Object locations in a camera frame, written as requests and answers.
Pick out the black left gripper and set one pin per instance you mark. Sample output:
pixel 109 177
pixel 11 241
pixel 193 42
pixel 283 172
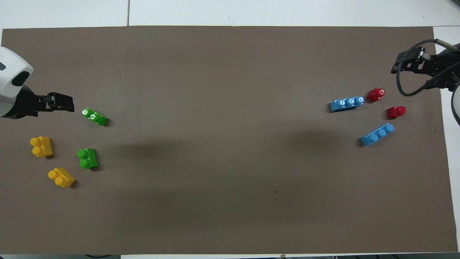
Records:
pixel 25 106

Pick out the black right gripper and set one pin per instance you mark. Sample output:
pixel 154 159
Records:
pixel 445 68

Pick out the green two-stud block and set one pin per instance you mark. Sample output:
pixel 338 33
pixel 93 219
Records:
pixel 95 117
pixel 88 158

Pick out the blue three-stud block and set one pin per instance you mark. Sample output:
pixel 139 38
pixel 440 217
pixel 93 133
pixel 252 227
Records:
pixel 346 103
pixel 377 135

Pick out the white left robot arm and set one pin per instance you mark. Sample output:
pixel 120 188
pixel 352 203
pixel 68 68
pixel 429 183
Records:
pixel 10 68

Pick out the red one-stud block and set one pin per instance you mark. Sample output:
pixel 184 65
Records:
pixel 376 95
pixel 396 112

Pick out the yellow two-stud block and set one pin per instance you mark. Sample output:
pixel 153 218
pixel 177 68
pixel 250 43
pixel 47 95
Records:
pixel 61 177
pixel 41 146

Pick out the brown table mat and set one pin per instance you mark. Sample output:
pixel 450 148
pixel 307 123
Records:
pixel 230 144

